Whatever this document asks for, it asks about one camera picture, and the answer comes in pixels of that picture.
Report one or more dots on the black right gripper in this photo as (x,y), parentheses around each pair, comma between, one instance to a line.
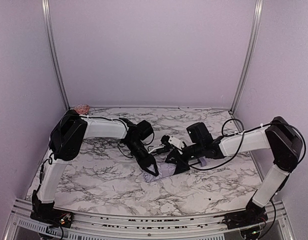
(180,155)

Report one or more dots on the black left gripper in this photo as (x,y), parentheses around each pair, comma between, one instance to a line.
(146,158)

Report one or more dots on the lavender folding umbrella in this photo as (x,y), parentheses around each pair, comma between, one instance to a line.
(167,170)

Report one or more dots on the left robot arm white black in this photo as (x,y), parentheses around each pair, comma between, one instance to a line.
(65,143)

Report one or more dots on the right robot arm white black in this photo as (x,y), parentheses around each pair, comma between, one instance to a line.
(285,141)

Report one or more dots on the red patterned small bowl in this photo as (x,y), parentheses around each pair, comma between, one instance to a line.
(82,109)

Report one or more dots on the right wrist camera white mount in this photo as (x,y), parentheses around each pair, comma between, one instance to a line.
(173,142)

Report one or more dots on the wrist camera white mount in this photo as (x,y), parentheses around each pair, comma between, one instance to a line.
(159,149)
(173,142)

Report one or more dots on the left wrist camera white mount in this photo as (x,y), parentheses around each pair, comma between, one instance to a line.
(159,149)

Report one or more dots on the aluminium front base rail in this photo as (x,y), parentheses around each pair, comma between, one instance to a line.
(96,226)

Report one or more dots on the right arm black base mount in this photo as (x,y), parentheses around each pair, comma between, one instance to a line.
(244,218)

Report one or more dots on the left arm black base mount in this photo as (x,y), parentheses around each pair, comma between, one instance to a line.
(52,216)

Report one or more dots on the right aluminium frame post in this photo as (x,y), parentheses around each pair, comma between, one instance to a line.
(254,32)

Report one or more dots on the aluminium frame post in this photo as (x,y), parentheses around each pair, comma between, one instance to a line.
(254,32)
(53,52)

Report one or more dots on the left aluminium frame post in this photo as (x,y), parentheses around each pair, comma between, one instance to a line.
(53,52)

